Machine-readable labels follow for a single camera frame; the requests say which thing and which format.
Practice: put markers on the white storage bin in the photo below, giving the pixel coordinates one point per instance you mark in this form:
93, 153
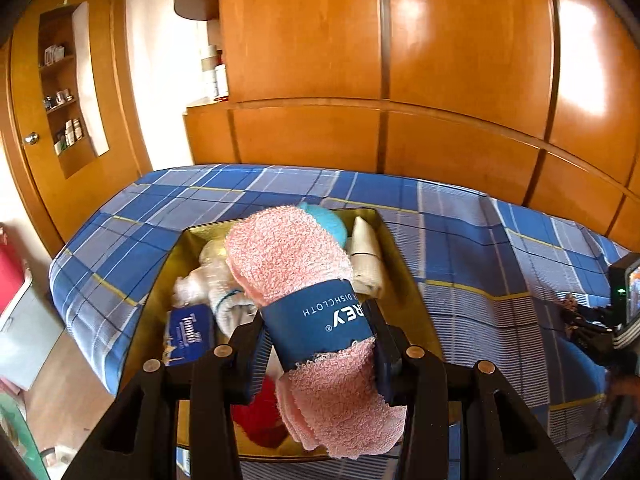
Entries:
25, 340

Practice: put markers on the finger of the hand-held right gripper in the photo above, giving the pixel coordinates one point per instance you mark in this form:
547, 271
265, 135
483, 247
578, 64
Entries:
597, 350
585, 315

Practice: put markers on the white socks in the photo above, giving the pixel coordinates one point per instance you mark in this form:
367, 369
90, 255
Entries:
230, 310

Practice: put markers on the group of small bottles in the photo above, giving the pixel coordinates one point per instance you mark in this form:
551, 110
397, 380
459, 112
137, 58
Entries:
67, 132

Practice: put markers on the person's right hand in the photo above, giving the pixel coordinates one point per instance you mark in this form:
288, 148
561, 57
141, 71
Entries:
625, 387

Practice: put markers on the pink dishcloth with blue band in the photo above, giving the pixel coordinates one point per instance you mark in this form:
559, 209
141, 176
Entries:
290, 255

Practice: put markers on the gold-lined dark box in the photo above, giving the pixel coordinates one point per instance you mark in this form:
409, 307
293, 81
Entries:
405, 310

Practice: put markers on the metal door knob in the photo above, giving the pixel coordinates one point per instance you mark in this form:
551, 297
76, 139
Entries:
31, 138

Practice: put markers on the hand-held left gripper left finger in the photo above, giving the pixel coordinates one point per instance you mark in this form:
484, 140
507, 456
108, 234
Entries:
257, 360

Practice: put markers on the wall niche shelf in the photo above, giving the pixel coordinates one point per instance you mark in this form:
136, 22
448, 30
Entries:
75, 160

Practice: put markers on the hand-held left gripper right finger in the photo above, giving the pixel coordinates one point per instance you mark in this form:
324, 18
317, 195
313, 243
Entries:
387, 365

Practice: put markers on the red bag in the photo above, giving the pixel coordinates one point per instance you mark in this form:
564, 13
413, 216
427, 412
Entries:
10, 280

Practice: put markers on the green object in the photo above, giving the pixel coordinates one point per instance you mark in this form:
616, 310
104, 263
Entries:
10, 425

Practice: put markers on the blue plaid bedsheet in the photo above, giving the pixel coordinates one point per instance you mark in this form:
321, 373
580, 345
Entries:
475, 260

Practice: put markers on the blue tissue packet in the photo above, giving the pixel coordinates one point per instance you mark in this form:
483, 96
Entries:
187, 330

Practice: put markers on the teal and pink fuzzy sock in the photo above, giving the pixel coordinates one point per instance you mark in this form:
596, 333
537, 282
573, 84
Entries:
330, 220

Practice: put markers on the red fuzzy cloth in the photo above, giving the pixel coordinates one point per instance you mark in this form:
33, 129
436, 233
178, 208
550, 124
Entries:
255, 410

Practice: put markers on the wooden wardrobe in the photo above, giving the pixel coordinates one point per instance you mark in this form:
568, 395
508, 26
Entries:
450, 60

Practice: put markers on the white toiletry containers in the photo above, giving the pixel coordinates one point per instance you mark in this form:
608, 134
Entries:
216, 77

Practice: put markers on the clear bag of cotton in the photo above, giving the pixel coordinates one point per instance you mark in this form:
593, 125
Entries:
210, 265

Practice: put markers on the wooden door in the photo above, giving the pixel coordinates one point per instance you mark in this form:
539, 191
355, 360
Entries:
30, 200

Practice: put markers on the beige cloth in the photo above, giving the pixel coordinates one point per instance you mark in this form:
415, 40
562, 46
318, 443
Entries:
365, 250

